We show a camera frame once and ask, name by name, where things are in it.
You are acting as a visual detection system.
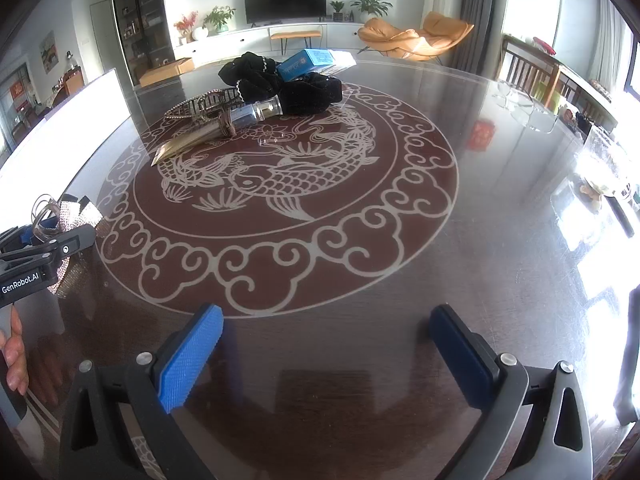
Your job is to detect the orange lounge chair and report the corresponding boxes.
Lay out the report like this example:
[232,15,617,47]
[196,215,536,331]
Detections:
[357,11,475,61]

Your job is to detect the bushy green potted plant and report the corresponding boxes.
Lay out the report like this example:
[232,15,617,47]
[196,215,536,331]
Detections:
[202,6,236,35]

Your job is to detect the grey curtain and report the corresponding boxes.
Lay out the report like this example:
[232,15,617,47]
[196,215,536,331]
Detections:
[457,0,506,81]

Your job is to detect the black flat television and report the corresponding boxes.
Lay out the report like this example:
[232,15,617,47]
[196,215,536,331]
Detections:
[243,0,327,25]

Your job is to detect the person's left hand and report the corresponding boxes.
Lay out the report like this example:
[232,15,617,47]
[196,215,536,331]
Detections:
[0,305,29,397]

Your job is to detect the dark patterned glass desktop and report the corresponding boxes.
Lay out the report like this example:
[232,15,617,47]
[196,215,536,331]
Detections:
[0,52,640,480]

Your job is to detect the wooden side cabinet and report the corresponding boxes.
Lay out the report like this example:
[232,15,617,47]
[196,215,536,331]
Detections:
[50,52,83,106]

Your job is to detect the red flower bouquet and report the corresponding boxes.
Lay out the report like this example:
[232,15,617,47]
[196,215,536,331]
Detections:
[173,12,198,43]

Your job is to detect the framed wall picture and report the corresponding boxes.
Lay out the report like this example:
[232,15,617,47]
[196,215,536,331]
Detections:
[39,30,57,73]

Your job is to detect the black scrunchie with white trim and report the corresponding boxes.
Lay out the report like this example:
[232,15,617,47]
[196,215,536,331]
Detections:
[217,51,282,103]

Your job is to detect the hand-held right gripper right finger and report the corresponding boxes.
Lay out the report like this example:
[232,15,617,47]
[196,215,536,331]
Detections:
[430,303,593,480]

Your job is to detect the wooden bench with black legs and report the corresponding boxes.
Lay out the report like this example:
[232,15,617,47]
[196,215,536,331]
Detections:
[270,30,322,56]

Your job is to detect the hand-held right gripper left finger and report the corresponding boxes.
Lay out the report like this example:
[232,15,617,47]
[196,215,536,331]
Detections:
[60,302,224,480]

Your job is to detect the white sheer curtain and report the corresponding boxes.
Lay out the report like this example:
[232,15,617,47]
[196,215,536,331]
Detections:
[595,0,631,93]

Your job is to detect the rhinestone barrette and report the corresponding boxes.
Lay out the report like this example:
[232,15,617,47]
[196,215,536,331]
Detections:
[165,87,247,123]

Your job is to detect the rhinestone bow hair clip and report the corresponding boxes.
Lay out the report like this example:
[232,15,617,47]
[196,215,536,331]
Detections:
[31,192,104,297]

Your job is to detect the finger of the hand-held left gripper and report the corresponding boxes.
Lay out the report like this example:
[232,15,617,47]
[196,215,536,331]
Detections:
[0,224,97,273]
[0,216,56,255]

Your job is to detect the white door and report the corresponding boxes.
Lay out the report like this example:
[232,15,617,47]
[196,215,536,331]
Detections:
[90,0,115,76]

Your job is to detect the blue and white carton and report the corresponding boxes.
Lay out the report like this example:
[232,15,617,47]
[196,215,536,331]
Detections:
[276,49,357,82]

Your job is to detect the clear acrylic stand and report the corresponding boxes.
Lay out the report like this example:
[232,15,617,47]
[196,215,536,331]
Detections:
[495,80,558,133]

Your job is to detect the white television cabinet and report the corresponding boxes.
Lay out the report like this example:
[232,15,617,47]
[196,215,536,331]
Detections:
[172,21,371,68]

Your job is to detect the wooden dining chairs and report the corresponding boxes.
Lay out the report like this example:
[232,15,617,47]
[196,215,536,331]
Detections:
[500,35,616,126]

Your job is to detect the black sparkly scrunchie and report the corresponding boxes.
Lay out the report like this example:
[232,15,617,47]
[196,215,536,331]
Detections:
[277,75,344,114]

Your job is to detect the dark glass bookcase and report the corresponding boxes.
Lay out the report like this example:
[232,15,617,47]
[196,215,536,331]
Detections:
[110,0,176,86]

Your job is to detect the cardboard box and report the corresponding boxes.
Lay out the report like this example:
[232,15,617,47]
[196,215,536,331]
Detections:
[139,56,195,87]

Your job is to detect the large leafy potted plant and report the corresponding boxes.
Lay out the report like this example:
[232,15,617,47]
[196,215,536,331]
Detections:
[350,0,393,23]

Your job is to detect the white storage box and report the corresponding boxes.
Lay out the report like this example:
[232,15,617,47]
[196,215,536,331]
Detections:
[0,67,133,196]

